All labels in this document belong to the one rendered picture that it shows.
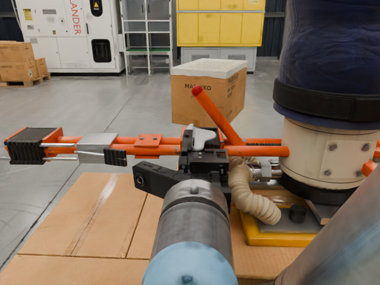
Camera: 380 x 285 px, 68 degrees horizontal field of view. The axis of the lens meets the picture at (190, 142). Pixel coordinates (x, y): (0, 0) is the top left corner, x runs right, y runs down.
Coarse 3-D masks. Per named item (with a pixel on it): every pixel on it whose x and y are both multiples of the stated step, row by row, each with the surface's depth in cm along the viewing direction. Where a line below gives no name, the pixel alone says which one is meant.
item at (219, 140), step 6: (216, 132) 60; (180, 138) 55; (216, 138) 57; (222, 138) 54; (180, 144) 54; (204, 144) 53; (210, 144) 53; (216, 144) 53; (222, 144) 53; (180, 150) 54; (192, 150) 53; (204, 150) 53
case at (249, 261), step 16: (256, 192) 65; (272, 192) 65; (288, 192) 65; (240, 224) 55; (240, 240) 51; (240, 256) 47; (256, 256) 47; (272, 256) 47; (288, 256) 47; (240, 272) 44; (256, 272) 44; (272, 272) 44
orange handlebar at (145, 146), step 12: (120, 144) 56; (132, 144) 56; (144, 144) 55; (156, 144) 55; (168, 144) 59; (228, 144) 59; (144, 156) 56; (156, 156) 56; (252, 156) 56; (264, 156) 55; (276, 156) 55; (372, 168) 47
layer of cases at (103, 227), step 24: (72, 192) 137; (96, 192) 137; (120, 192) 137; (144, 192) 137; (48, 216) 120; (72, 216) 120; (96, 216) 120; (120, 216) 120; (144, 216) 120; (48, 240) 107; (72, 240) 107; (96, 240) 107; (120, 240) 107; (144, 240) 107; (24, 264) 96; (48, 264) 96; (72, 264) 96; (96, 264) 96; (120, 264) 96; (144, 264) 96
